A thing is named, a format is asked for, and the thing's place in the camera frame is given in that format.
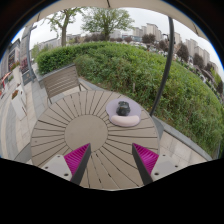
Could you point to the thin-crowned leaning tree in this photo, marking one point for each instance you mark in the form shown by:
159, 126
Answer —
64, 31

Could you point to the tall grey sign pillar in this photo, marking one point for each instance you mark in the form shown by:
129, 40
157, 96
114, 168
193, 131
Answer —
26, 53

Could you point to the lilac mouse pad, wrist rest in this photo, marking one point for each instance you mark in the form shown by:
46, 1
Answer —
124, 121

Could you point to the group of apartment buildings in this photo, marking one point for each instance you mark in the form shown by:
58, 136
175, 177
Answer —
151, 29

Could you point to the slatted grey outdoor chair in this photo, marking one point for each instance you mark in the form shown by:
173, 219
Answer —
61, 81

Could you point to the beige parasol canopy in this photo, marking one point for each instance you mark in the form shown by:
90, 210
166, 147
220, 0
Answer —
133, 4

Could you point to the black gaming computer mouse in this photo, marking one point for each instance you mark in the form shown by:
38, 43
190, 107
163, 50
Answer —
123, 109

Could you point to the green hedge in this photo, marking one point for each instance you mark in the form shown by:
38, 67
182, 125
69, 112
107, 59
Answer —
133, 70

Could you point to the dark curved parasol pole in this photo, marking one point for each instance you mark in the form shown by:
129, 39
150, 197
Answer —
167, 60

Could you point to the round full-crowned tree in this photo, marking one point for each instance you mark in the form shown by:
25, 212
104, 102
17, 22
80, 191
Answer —
106, 20

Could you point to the white planter box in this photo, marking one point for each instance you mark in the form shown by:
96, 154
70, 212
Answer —
19, 105

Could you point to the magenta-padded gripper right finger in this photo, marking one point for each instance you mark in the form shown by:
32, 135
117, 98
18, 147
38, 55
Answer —
146, 158

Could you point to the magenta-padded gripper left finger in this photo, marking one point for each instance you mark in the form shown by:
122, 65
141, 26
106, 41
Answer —
76, 158

